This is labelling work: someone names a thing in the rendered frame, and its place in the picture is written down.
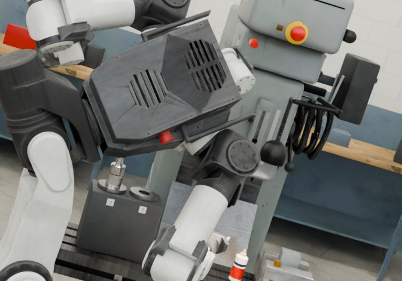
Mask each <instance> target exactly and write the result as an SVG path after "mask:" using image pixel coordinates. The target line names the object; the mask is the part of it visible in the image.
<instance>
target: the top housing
mask: <svg viewBox="0 0 402 281"><path fill-rule="evenodd" d="M353 9H354V1H353V0H241V1H240V5H239V8H238V11H237V16H238V18H239V19H240V20H241V21H242V22H243V23H244V24H246V25H247V26H248V27H249V28H250V29H251V30H253V31H255V32H259V33H262V34H265V35H268V36H272V37H275V38H278V39H282V40H284V41H288V40H287V39H286V37H285V29H286V27H287V25H288V24H290V23H291V22H294V21H298V22H302V23H304V24H305V25H306V27H307V29H308V36H307V39H306V40H305V42H303V43H301V44H298V45H301V46H304V47H307V48H311V49H314V50H317V51H321V52H323V53H327V54H336V53H337V52H338V51H339V49H340V46H341V43H342V41H343V37H344V35H345V32H346V28H347V26H348V23H349V20H350V18H351V14H352V11H353ZM278 24H280V25H283V26H284V27H283V29H282V31H279V30H276V28H277V25H278Z"/></svg>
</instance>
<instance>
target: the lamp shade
mask: <svg viewBox="0 0 402 281"><path fill-rule="evenodd" d="M260 157H261V161H263V162H265V163H268V164H271V165H274V166H279V167H282V166H283V165H284V161H285V158H286V147H285V146H284V144H283V143H282V142H281V141H280V142H278V141H276V140H269V141H267V142H266V143H265V144H264V145H263V147H262V148H261V151H260Z"/></svg>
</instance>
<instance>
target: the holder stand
mask: <svg viewBox="0 0 402 281"><path fill-rule="evenodd" d="M105 182H106V179H101V180H96V179H92V181H91V184H90V188H89V191H88V194H87V198H86V202H85V205H84V209H83V212H82V215H81V219H80V223H79V226H78V230H77V248H80V249H86V250H89V251H94V252H99V253H104V254H108V255H113V256H118V257H122V258H127V259H132V260H135V261H140V262H143V260H144V258H145V255H146V253H147V251H148V250H149V248H150V246H151V245H152V243H153V240H154V236H155V234H156V231H157V227H158V224H159V220H160V217H161V215H162V211H163V205H162V202H161V199H160V196H159V195H158V194H156V193H155V192H153V191H151V190H148V189H145V188H141V187H131V188H129V187H126V186H124V185H123V184H121V187H120V188H113V187H110V186H108V185H107V184H106V183H105Z"/></svg>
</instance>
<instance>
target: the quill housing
mask: <svg viewBox="0 0 402 281"><path fill-rule="evenodd" d="M252 74H253V76H254V77H255V84H254V86H253V87H252V88H251V89H250V90H249V91H248V92H246V93H244V94H241V95H240V96H241V98H242V99H241V100H240V101H238V103H236V104H235V105H234V106H232V107H231V108H230V115H229V119H228V121H230V120H233V119H235V118H237V117H240V116H243V115H245V114H248V113H250V112H251V113H254V114H255V110H256V108H257V105H258V101H259V98H261V97H262V98H264V99H268V100H271V101H273V103H274V106H273V109H272V112H271V114H270V117H269V120H268V123H267V126H266V129H265V132H264V135H263V139H262V141H261V145H260V148H259V152H260V151H261V148H262V147H263V145H264V144H265V143H266V142H267V141H270V140H276V137H277V134H278V131H279V128H280V125H281V122H282V119H283V116H284V113H285V110H286V108H287V104H288V100H289V98H291V97H293V99H298V100H300V99H301V97H302V94H303V90H304V84H303V82H302V81H299V80H295V79H293V78H289V77H286V76H283V75H279V74H276V73H273V72H269V71H266V70H263V69H260V68H256V67H254V70H253V72H252ZM298 107H299V105H296V104H292V106H291V110H290V113H289V116H288V118H287V122H286V125H285V128H284V131H283V133H282V136H281V140H280V141H281V142H282V143H283V144H284V146H285V144H286V141H287V138H288V135H289V132H290V129H291V126H292V123H293V121H294V117H295V115H296V112H297V110H298ZM250 126H251V123H250V122H249V121H248V120H245V121H243V122H240V123H237V124H235V125H233V126H230V127H228V128H226V129H231V130H234V131H236V132H237V133H239V134H240V135H242V136H244V137H246V138H247V135H248V132H249V129H250ZM278 168H279V166H274V165H271V164H268V163H265V162H263V161H260V166H259V168H258V170H257V171H256V172H255V173H253V174H252V175H251V176H250V177H253V178H257V179H261V180H263V181H269V180H271V179H273V178H274V176H275V173H276V171H277V169H278Z"/></svg>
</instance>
